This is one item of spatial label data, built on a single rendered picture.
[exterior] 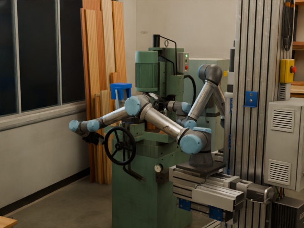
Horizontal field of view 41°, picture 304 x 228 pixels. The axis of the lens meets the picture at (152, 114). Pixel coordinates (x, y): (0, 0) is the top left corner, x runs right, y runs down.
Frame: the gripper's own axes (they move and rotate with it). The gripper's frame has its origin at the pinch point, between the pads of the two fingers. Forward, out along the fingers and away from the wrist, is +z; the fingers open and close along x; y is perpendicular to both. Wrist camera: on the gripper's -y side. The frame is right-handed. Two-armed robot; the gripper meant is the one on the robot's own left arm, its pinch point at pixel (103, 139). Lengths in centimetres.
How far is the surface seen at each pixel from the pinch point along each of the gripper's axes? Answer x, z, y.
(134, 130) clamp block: 17.4, 9.0, -12.5
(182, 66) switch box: 27, 32, -78
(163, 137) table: 36.4, 19.3, -13.6
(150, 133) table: 25.4, 18.5, -14.9
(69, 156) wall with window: -126, 106, 0
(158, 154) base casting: 32.2, 26.5, -1.6
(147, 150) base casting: 22.7, 25.4, -3.0
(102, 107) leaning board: -99, 100, -59
